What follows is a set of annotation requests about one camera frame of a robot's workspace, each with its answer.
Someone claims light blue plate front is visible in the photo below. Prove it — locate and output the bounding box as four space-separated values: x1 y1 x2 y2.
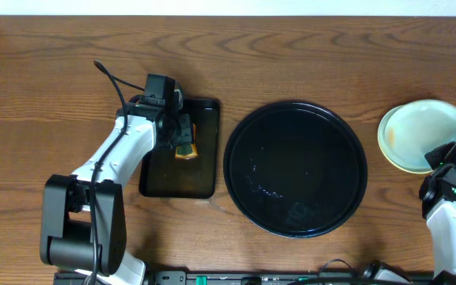
384 99 456 169

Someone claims light blue plate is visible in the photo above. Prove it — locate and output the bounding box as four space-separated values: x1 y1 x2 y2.
377 105 432 174
384 99 456 169

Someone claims black round tray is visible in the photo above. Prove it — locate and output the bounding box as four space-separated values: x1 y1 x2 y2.
223 101 368 238

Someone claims orange green scrub sponge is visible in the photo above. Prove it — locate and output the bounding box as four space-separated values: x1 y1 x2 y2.
174 124 198 160

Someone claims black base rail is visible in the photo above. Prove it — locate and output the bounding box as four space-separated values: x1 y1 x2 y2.
53 259 435 285

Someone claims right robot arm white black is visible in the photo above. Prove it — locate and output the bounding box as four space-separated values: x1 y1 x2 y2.
419 140 456 284

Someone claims black rectangular tray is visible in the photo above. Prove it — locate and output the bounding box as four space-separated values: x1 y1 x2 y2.
139 99 220 199

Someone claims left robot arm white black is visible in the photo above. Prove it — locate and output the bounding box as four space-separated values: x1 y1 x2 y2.
40 114 194 284

